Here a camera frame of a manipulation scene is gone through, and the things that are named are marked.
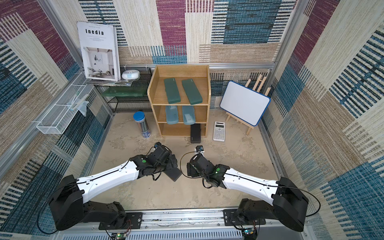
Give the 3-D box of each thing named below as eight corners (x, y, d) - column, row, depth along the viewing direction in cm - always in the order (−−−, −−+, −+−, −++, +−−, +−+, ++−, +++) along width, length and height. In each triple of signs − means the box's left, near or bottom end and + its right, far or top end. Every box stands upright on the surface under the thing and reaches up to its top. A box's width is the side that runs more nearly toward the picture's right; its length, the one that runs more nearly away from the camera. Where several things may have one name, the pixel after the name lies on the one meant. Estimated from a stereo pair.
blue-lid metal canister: (141, 138, 106) (131, 119, 91) (143, 130, 110) (134, 111, 95) (150, 138, 106) (142, 119, 91) (152, 130, 110) (145, 111, 95)
